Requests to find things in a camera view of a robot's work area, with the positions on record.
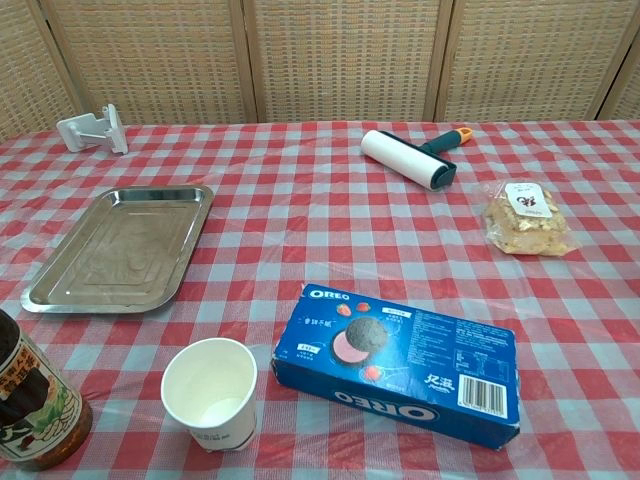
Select white lint roller teal handle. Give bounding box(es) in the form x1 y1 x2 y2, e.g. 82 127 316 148
360 126 474 192

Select brown glass bottle with label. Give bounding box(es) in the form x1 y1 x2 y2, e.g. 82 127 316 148
0 308 95 471

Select woven bamboo folding screen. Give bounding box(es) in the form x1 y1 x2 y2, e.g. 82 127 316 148
0 0 640 144

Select stainless steel rectangular tray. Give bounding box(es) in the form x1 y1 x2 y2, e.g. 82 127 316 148
19 184 216 315

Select white paper cup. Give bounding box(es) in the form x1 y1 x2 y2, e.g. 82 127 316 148
160 337 259 453

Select white plastic bracket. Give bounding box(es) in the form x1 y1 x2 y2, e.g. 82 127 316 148
55 103 130 155

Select blue Oreo cookie box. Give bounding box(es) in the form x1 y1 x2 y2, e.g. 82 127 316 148
269 282 522 452

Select red white checkered tablecloth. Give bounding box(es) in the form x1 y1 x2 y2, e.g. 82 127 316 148
0 118 640 480

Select clear plastic snack bag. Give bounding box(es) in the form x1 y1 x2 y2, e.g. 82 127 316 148
480 180 584 257

